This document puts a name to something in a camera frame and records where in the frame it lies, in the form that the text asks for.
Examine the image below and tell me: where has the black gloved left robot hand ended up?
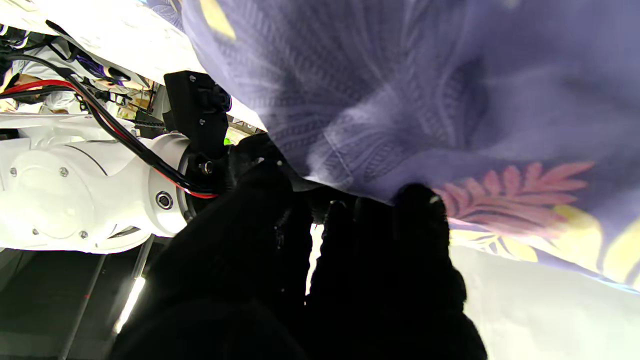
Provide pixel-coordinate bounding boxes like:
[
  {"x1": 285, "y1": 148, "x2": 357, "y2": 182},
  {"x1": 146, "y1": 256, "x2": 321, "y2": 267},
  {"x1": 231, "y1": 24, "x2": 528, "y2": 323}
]
[{"x1": 107, "y1": 160, "x2": 488, "y2": 360}]

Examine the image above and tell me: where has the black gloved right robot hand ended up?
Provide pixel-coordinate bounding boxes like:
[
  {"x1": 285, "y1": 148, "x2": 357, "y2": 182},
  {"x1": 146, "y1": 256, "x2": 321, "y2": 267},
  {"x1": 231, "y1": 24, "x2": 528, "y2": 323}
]
[{"x1": 225, "y1": 132, "x2": 308, "y2": 193}]

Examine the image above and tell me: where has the blue leaf print pillowcase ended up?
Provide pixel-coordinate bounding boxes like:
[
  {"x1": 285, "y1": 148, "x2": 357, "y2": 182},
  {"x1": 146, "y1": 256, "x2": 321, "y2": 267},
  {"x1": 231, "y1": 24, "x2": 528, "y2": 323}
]
[{"x1": 145, "y1": 0, "x2": 640, "y2": 292}]

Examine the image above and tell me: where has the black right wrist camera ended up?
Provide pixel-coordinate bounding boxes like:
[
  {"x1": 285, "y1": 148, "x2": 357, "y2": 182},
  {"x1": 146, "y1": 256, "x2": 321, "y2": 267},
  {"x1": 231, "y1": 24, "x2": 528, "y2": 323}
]
[{"x1": 162, "y1": 70, "x2": 234, "y2": 162}]

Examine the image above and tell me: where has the red black right arm cable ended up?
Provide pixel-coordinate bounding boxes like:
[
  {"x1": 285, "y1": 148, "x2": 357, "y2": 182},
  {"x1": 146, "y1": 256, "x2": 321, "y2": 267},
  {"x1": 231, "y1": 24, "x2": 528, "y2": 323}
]
[{"x1": 0, "y1": 52, "x2": 221, "y2": 201}]

